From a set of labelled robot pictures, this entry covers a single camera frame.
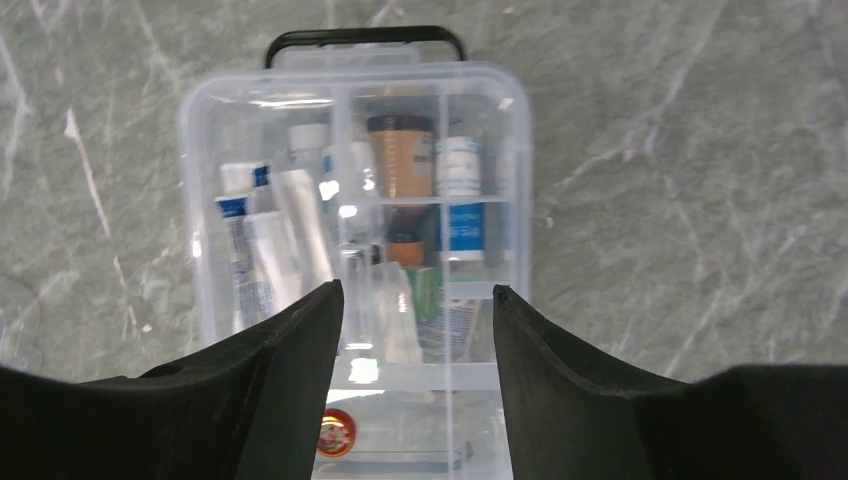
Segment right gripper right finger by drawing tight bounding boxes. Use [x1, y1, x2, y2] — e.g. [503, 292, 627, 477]
[493, 285, 847, 479]

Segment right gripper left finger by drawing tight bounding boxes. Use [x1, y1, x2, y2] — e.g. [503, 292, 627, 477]
[1, 280, 344, 479]

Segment small red balm tin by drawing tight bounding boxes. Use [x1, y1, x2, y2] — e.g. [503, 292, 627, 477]
[317, 408, 357, 458]

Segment teal packaged item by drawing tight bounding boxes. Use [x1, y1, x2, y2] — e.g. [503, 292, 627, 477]
[215, 162, 336, 333]

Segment green sachet packet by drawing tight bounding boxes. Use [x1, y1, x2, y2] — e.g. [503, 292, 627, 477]
[404, 266, 443, 324]

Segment clear divided organizer tray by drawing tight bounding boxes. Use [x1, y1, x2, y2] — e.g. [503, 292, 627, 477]
[192, 82, 525, 480]

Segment clear medicine kit box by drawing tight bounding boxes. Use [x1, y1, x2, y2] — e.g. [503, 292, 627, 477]
[177, 25, 535, 480]

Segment amber medicine bottle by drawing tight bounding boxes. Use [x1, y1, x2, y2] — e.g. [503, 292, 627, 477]
[366, 114, 437, 268]

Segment white gauze packet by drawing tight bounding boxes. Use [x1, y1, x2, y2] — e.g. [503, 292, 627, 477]
[342, 262, 423, 365]

